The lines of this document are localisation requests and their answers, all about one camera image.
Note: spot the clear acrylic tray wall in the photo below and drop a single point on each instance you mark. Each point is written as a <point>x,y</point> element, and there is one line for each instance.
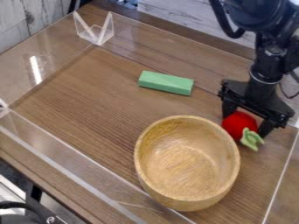
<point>81,183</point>

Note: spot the red plush strawberry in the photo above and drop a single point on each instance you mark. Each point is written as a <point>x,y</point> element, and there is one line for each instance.
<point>241,127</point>

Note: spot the black metal table bracket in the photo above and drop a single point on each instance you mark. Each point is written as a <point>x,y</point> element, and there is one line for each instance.
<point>45,215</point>

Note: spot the wooden bowl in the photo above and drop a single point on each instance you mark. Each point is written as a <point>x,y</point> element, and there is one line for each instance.
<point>186,162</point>

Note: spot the green rectangular block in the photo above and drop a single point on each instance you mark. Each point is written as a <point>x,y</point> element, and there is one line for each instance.
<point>165,82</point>

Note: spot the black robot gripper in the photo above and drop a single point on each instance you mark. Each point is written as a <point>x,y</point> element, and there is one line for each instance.
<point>257,98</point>

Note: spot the clear acrylic corner bracket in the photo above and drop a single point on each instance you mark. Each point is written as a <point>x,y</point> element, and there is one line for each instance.
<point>94,34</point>

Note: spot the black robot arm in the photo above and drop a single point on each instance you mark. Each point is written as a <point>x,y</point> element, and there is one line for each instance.
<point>272,19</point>

